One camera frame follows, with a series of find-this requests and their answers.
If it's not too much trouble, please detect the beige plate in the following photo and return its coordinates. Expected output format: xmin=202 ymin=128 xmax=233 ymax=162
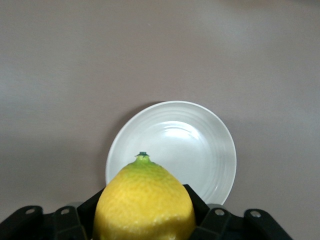
xmin=104 ymin=100 xmax=238 ymax=209

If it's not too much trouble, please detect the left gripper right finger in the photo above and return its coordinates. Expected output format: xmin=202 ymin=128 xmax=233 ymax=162
xmin=182 ymin=184 xmax=293 ymax=240

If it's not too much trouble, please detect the yellow lemon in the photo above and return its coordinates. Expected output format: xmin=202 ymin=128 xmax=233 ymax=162
xmin=92 ymin=151 xmax=196 ymax=240

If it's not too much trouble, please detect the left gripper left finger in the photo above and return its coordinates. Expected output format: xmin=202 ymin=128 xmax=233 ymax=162
xmin=0 ymin=186 xmax=106 ymax=240

